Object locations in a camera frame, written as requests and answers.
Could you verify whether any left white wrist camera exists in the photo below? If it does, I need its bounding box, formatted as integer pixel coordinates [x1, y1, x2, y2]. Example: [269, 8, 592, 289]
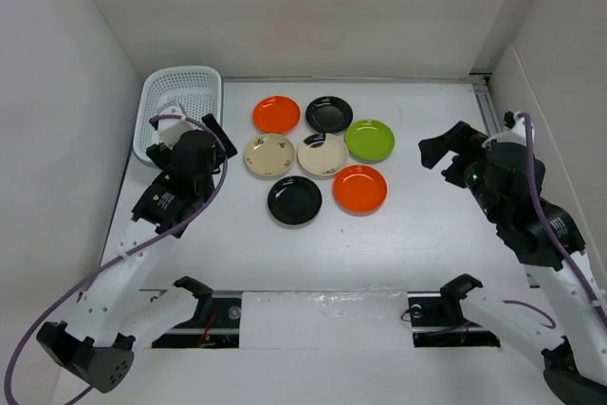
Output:
[150, 101, 195, 150]

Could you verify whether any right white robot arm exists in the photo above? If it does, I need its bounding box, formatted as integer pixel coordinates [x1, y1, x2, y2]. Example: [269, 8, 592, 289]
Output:
[418, 114, 606, 404]

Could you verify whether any aluminium rail right side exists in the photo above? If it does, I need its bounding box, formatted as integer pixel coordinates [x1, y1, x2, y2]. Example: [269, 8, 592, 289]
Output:
[470, 74, 501, 136]

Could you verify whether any green plate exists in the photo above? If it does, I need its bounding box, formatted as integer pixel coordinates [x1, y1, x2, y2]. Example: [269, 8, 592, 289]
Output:
[344, 120, 395, 161]

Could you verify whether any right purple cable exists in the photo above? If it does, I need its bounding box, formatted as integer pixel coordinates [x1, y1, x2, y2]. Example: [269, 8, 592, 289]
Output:
[502, 112, 607, 330]

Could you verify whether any white perforated plastic bin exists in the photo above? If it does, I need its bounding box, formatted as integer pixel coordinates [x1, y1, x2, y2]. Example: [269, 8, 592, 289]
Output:
[132, 65, 224, 167]

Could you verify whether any cream plate black patch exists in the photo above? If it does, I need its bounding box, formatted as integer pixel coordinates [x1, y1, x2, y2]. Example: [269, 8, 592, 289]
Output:
[297, 133, 349, 177]

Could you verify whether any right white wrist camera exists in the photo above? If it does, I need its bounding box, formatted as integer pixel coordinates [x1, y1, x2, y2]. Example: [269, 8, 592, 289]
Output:
[482, 111, 535, 149]

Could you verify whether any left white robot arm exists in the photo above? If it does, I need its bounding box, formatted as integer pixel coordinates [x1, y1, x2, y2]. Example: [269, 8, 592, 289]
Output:
[36, 114, 237, 394]

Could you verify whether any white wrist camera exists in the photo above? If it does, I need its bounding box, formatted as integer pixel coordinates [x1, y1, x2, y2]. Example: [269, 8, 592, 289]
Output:
[150, 101, 195, 150]
[482, 111, 535, 149]

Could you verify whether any orange plate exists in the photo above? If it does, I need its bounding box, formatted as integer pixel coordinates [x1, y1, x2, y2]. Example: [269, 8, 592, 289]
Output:
[333, 165, 388, 214]
[252, 96, 301, 135]

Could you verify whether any cream floral plate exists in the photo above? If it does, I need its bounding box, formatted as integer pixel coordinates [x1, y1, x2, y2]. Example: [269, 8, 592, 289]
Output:
[244, 133, 296, 177]

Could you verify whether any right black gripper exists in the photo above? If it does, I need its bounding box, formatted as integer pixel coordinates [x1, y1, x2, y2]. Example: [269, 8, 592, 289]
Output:
[419, 119, 504, 222]

